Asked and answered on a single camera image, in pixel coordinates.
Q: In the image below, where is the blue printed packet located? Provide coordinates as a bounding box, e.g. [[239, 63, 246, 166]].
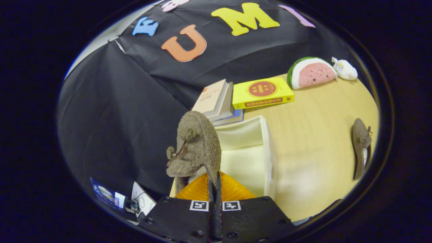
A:
[[90, 177, 126, 210]]

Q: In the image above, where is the blue book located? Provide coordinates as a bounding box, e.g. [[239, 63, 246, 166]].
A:
[[211, 109, 245, 127]]

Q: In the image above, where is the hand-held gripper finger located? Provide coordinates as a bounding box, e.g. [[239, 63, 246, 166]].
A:
[[216, 171, 296, 243], [138, 172, 216, 243]]

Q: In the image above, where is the brown fuzzy slipper shoe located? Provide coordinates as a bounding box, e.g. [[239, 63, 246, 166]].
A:
[[165, 111, 222, 194], [352, 118, 373, 181]]

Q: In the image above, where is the cream fabric storage box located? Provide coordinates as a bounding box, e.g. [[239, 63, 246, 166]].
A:
[[169, 115, 278, 200]]

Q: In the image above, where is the white plush toy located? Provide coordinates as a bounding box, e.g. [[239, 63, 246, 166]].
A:
[[331, 56, 358, 80]]

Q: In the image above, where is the beige book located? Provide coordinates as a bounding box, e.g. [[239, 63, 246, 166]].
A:
[[191, 79, 229, 114]]

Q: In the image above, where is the yellow book with red circle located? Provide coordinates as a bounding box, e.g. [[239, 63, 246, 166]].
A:
[[232, 77, 295, 110]]

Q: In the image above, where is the white device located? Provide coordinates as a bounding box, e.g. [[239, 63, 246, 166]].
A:
[[130, 182, 156, 216]]

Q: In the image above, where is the grey book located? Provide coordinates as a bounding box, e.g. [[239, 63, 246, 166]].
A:
[[206, 81, 235, 122]]

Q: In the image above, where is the watermelon slice plush toy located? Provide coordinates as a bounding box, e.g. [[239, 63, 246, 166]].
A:
[[287, 57, 338, 90]]

